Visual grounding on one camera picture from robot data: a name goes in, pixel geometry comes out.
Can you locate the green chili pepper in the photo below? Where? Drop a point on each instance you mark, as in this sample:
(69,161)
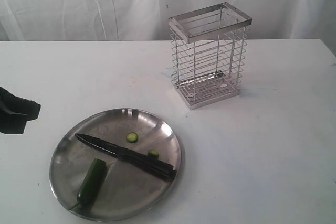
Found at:
(91,184)

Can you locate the round stainless steel plate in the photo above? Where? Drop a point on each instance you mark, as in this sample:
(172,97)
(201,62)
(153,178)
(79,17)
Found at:
(126,190)

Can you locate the black knife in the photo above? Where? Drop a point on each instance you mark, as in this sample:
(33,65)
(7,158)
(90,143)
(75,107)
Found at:
(147,163)

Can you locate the metal wire utensil rack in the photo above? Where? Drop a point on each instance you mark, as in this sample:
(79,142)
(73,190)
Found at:
(208,51)

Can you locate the green wedge-shaped fruit slice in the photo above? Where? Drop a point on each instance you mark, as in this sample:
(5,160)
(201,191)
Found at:
(132,137)

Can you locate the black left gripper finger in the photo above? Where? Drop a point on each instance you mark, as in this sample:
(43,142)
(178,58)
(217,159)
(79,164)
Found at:
(12,122)
(13,107)

